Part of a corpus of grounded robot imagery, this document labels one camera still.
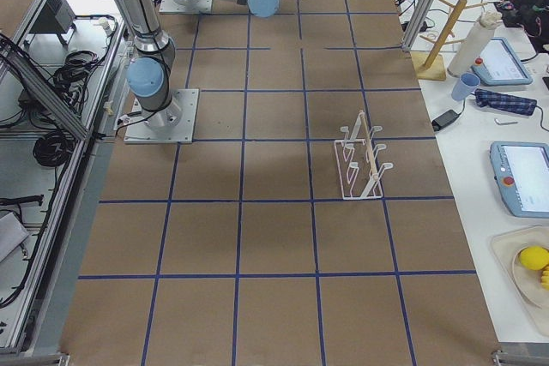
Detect blue cup on desk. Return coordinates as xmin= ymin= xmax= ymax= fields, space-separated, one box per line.
xmin=451 ymin=72 xmax=480 ymax=101

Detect black power adapter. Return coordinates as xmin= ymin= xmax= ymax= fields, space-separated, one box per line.
xmin=431 ymin=110 xmax=461 ymax=132

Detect wooden mug tree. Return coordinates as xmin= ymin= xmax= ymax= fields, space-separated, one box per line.
xmin=411 ymin=0 xmax=486 ymax=81

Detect white tall bottle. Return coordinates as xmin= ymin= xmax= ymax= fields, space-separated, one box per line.
xmin=447 ymin=10 xmax=502 ymax=77

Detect blue teach pendant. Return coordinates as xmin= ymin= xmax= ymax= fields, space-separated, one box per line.
xmin=490 ymin=141 xmax=548 ymax=219
xmin=471 ymin=37 xmax=533 ymax=86

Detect blue plaid cloth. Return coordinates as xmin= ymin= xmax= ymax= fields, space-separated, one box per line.
xmin=474 ymin=89 xmax=537 ymax=116

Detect yellow toy fruit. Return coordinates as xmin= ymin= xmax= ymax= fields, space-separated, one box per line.
xmin=518 ymin=245 xmax=549 ymax=271

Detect cream plate tray on desk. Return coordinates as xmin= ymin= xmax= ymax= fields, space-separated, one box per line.
xmin=491 ymin=226 xmax=548 ymax=337

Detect white wire cup rack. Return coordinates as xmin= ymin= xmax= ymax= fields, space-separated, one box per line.
xmin=334 ymin=111 xmax=394 ymax=201

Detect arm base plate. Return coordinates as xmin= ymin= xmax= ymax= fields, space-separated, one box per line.
xmin=160 ymin=0 xmax=213 ymax=15
xmin=124 ymin=89 xmax=199 ymax=144

